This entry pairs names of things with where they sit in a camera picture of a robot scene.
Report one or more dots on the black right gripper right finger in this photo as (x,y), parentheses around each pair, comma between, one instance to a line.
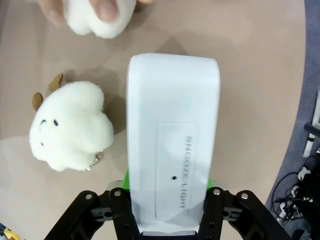
(225,212)

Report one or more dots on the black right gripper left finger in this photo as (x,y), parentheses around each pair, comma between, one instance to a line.
(117,212)

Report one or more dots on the white digital alarm clock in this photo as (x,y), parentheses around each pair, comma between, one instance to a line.
(172,140)

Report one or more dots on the white plush toy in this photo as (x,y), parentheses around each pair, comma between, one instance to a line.
(100,17)

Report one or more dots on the person's hand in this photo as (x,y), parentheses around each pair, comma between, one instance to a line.
(105,8)

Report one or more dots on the colourful patterned object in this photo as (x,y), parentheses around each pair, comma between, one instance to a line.
(8,231)

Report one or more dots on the white metal stand leg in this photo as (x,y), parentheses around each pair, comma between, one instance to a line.
(310,140)

